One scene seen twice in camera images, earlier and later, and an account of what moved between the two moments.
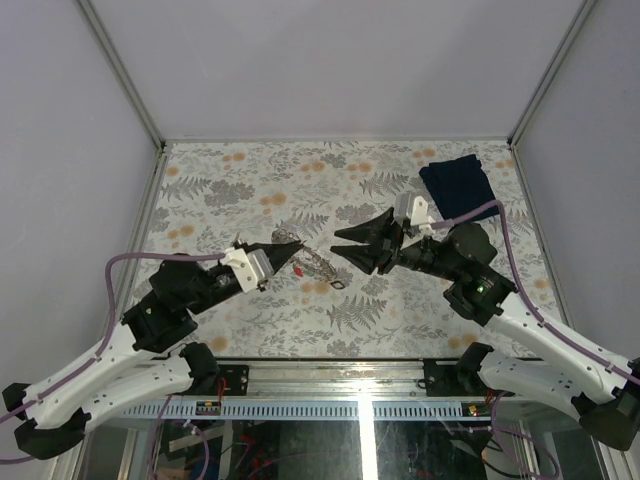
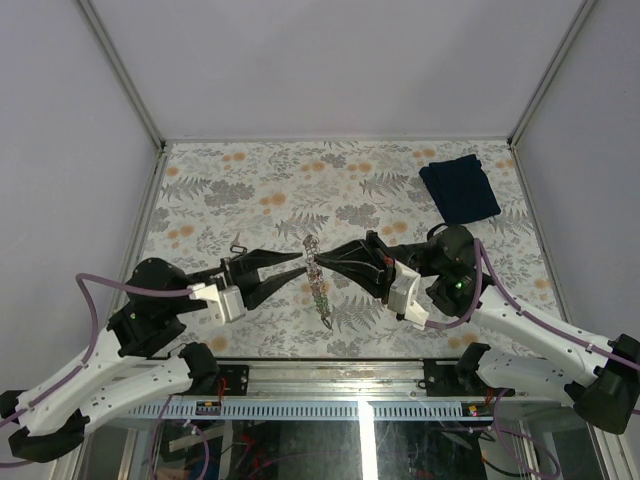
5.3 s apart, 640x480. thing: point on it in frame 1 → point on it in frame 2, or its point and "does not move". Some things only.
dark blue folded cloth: [459, 186] does not move
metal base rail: [342, 379] does not move
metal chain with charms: [308, 260] → [315, 274]
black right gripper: [383, 243] → [370, 263]
